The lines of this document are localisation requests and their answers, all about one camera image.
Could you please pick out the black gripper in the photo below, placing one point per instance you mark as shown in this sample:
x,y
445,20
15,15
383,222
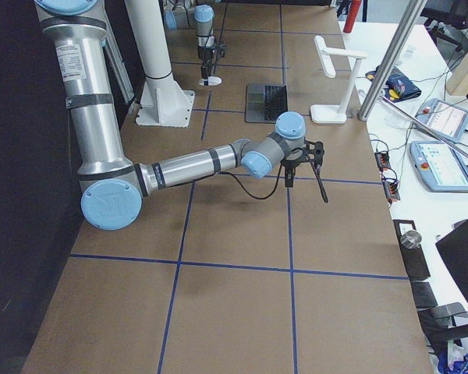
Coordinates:
x,y
205,54
289,165

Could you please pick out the white computer mouse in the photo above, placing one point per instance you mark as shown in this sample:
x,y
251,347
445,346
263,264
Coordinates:
x,y
210,81

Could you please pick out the grey laptop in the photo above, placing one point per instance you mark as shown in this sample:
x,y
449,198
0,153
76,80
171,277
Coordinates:
x,y
265,102

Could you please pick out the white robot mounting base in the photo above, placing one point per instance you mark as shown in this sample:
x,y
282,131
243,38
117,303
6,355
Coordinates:
x,y
163,102

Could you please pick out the far black power strip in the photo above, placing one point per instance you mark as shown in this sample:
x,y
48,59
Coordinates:
x,y
383,160

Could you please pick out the black power strip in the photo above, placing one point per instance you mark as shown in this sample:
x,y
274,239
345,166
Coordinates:
x,y
383,160
391,189

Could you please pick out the near black power strip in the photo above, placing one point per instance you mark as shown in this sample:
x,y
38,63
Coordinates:
x,y
391,189

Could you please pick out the silver metal cylinder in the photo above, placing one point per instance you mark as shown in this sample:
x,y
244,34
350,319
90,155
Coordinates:
x,y
410,239

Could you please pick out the navy patterned pouch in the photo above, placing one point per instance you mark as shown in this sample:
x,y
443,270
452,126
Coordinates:
x,y
399,87

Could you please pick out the near blue teach pendant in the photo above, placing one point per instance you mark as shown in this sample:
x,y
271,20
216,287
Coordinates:
x,y
440,168

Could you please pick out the blue teach pendant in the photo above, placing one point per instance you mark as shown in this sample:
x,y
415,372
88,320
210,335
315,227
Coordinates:
x,y
440,168
448,119

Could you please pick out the far blue teach pendant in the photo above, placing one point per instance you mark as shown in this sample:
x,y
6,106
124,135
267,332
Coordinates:
x,y
448,119

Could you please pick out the red cylinder bottle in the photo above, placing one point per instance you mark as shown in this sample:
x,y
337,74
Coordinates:
x,y
354,7

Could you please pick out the black office chair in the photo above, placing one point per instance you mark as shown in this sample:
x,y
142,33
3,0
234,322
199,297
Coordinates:
x,y
449,12

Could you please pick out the aluminium frame post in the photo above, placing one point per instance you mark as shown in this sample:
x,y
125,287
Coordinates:
x,y
402,33

